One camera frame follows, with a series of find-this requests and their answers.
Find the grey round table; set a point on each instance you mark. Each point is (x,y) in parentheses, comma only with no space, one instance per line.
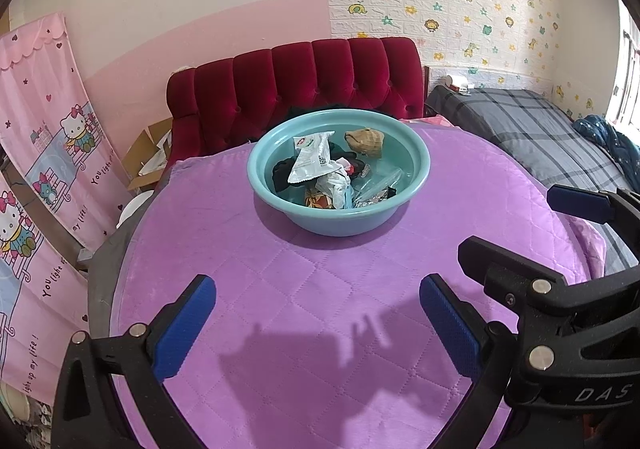
(100,274)

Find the foil wrapper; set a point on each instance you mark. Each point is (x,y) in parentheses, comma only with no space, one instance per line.
(375,197)

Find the white round plate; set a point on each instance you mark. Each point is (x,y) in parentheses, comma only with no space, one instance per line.
(131,209)

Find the pink cloth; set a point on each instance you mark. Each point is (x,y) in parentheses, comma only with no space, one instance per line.
(431,120)

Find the purple quilted tablecloth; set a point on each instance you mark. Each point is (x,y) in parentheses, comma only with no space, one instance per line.
(250,279)

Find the clear plastic bag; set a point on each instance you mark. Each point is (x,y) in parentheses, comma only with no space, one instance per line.
(382,178)

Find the red velvet tufted sofa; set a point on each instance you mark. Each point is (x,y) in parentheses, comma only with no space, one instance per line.
(300,74)

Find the tan cloth pouch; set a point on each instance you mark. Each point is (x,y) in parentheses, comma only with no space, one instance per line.
(365,141)

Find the pink cartoon curtain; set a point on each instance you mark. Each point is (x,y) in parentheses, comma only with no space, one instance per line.
(45,149)

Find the white sachet packet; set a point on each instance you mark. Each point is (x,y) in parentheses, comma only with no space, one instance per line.
(310,159)

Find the window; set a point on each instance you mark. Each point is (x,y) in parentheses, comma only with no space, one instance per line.
(625,69)

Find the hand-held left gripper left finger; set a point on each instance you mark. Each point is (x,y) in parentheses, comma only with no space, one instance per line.
(185,324)

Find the blue patterned garment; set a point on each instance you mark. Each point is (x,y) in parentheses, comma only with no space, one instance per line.
(610,139)

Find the cardboard box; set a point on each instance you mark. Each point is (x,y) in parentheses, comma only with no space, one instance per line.
(150,144)

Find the brown snack wrapper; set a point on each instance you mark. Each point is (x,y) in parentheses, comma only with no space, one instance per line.
(319,201)

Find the teal plastic basin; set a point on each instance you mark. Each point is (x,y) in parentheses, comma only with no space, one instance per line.
(320,224)

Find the black work glove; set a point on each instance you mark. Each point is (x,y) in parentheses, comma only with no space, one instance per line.
(282,175)

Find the small white object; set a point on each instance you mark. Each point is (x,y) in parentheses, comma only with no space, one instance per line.
(457,84)

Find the white tissue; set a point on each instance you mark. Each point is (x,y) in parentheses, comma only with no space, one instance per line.
(332,181)

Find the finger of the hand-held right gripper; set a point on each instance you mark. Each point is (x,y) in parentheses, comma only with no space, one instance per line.
(585,204)
(505,269)

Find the grey plaid bed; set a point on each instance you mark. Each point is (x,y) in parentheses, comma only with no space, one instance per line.
(525,124)

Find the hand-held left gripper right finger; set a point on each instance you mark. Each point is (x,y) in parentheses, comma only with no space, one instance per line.
(450,329)

